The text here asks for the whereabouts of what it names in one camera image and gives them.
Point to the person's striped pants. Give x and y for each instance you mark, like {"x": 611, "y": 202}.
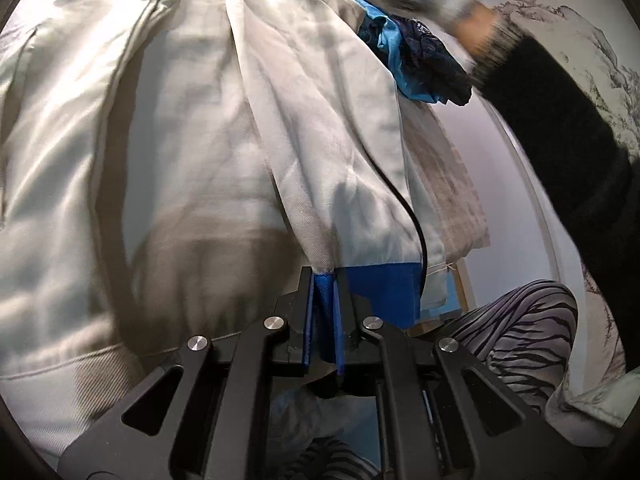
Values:
{"x": 510, "y": 320}

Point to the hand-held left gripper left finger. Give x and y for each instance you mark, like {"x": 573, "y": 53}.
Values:
{"x": 309, "y": 325}

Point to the pile of dark blue clothes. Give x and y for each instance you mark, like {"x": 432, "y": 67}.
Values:
{"x": 385, "y": 40}

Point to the person's right forearm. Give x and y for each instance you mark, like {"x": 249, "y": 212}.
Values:
{"x": 565, "y": 135}

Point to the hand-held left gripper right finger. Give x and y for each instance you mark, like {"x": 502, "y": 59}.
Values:
{"x": 339, "y": 330}

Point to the cream and blue work jacket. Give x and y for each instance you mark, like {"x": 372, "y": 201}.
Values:
{"x": 175, "y": 160}

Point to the pale grey pillow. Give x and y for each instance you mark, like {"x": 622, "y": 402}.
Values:
{"x": 590, "y": 400}

